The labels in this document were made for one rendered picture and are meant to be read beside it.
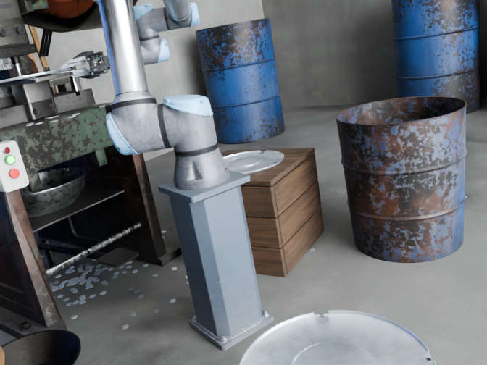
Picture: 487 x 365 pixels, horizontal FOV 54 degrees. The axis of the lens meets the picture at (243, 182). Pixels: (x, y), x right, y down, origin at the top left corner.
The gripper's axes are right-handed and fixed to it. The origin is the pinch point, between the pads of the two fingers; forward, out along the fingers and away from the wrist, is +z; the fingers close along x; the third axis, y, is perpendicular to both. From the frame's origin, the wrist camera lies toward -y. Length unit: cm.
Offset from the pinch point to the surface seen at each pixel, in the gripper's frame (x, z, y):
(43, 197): 39.7, 18.1, 5.7
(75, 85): 6.1, -1.0, -9.1
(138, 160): 36.4, -16.0, -1.1
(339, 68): 49, -215, -244
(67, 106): 12.4, 3.2, -4.6
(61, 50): -11, 14, -161
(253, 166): 45, -54, 15
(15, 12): -20.9, 10.4, -6.5
